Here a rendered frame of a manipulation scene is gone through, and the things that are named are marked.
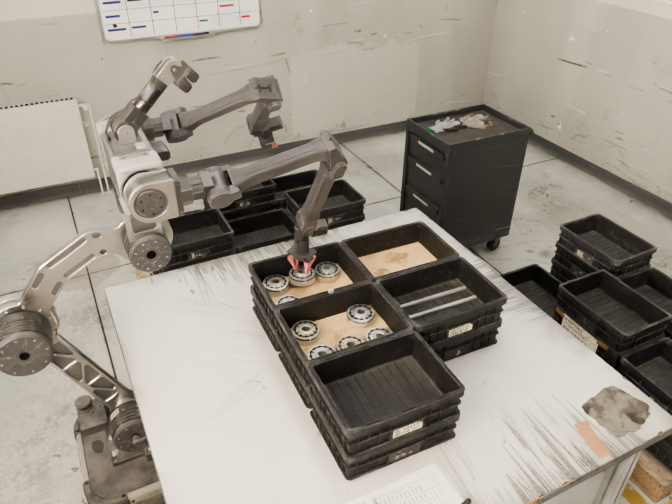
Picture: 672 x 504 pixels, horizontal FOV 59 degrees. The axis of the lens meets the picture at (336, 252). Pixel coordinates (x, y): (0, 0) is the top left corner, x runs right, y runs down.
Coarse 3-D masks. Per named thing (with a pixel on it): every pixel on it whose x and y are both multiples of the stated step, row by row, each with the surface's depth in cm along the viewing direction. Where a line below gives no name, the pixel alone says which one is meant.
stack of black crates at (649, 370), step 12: (648, 348) 258; (660, 348) 264; (624, 360) 251; (636, 360) 259; (648, 360) 265; (660, 360) 266; (624, 372) 253; (636, 372) 246; (648, 372) 259; (660, 372) 259; (636, 384) 249; (648, 384) 242; (660, 384) 253; (648, 396) 244; (660, 396) 240; (660, 444) 244; (660, 456) 247
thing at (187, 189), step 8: (168, 168) 168; (176, 176) 164; (184, 176) 168; (192, 176) 171; (176, 184) 163; (184, 184) 166; (192, 184) 167; (200, 184) 168; (176, 192) 164; (184, 192) 166; (192, 192) 167; (200, 192) 168; (184, 200) 167; (192, 200) 168
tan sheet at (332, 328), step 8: (344, 312) 221; (376, 312) 221; (320, 320) 217; (328, 320) 217; (336, 320) 217; (344, 320) 218; (376, 320) 218; (320, 328) 214; (328, 328) 214; (336, 328) 214; (344, 328) 214; (352, 328) 214; (360, 328) 214; (368, 328) 214; (320, 336) 210; (328, 336) 210; (336, 336) 210; (360, 336) 210; (328, 344) 207; (304, 352) 203
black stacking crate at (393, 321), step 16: (368, 288) 221; (304, 304) 211; (320, 304) 214; (336, 304) 218; (352, 304) 221; (368, 304) 225; (384, 304) 214; (288, 320) 211; (384, 320) 217; (400, 320) 205; (288, 352) 204; (304, 368) 191
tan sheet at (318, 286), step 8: (336, 280) 238; (344, 280) 238; (296, 288) 233; (304, 288) 233; (312, 288) 233; (320, 288) 233; (328, 288) 233; (272, 296) 229; (280, 296) 229; (304, 296) 229
